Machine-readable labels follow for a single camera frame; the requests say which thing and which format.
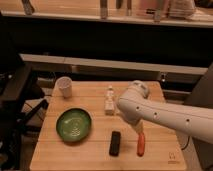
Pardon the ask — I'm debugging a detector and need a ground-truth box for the pale wooden gripper finger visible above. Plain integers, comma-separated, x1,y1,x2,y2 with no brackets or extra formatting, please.
134,121,144,134

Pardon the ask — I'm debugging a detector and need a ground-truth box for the black eraser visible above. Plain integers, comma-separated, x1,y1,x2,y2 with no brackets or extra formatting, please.
109,131,121,156

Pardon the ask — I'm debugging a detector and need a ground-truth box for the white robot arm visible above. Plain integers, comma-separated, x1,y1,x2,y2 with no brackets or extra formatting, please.
117,80,213,144

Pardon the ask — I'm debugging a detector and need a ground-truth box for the orange carrot toy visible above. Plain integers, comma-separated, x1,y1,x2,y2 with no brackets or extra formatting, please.
137,132,145,157

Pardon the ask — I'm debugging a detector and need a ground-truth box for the white squeeze bottle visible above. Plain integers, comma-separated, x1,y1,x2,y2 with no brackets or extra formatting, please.
105,86,115,115

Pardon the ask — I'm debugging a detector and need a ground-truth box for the green plate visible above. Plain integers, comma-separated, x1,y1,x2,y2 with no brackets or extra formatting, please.
56,108,92,143

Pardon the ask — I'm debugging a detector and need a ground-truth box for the white paper cup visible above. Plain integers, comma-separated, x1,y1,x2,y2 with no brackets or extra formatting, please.
56,76,72,98

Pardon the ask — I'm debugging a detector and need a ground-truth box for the black stand on left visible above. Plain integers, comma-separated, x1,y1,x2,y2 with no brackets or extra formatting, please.
0,12,48,171

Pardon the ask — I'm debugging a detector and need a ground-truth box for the black cable on right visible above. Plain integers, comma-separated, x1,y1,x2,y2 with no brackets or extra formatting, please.
180,135,190,151

